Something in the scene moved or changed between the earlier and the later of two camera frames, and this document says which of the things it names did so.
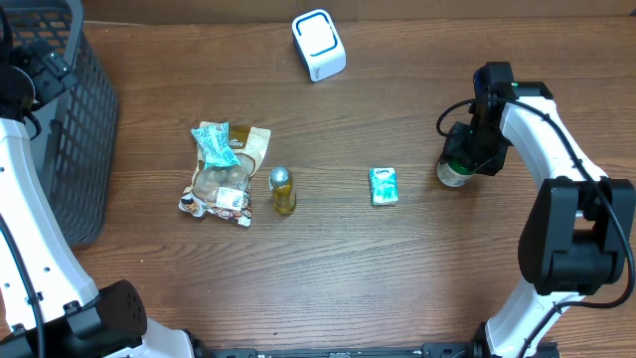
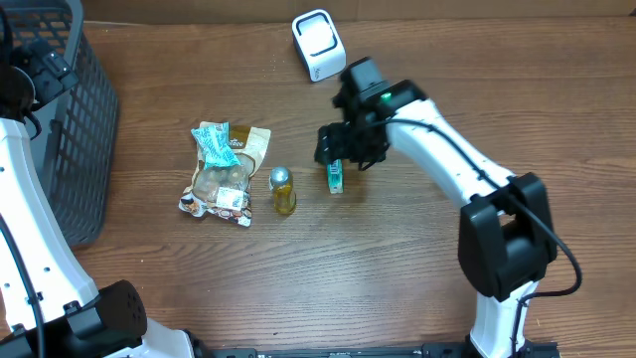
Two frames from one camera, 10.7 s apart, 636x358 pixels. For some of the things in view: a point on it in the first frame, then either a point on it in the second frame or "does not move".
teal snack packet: (214, 143) does not move
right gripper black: (467, 150) -> (333, 144)
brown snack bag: (225, 192) does not move
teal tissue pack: (384, 186) -> (335, 176)
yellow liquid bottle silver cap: (284, 194) does not move
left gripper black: (47, 67) does not move
